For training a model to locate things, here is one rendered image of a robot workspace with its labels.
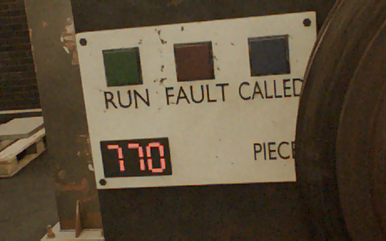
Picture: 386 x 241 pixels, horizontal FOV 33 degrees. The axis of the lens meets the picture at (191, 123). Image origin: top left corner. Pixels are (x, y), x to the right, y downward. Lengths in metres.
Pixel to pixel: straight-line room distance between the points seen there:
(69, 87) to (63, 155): 0.37
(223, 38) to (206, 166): 0.14
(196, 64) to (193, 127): 0.07
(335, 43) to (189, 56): 0.20
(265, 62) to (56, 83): 2.75
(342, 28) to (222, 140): 0.22
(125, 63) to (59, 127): 2.73
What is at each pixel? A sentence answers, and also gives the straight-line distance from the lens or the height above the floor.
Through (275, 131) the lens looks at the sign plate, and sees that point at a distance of 0.71.
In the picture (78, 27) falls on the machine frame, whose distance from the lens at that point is 0.75.
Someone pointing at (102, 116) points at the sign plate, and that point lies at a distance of 0.74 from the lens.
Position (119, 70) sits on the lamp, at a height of 1.20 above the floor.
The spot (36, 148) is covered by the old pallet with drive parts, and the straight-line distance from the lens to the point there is 5.39.
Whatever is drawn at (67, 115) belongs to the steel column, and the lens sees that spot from 3.41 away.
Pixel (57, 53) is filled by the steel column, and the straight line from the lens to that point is 3.36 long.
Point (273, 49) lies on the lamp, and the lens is 0.69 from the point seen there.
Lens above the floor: 1.29
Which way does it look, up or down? 13 degrees down
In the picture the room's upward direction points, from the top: 6 degrees counter-clockwise
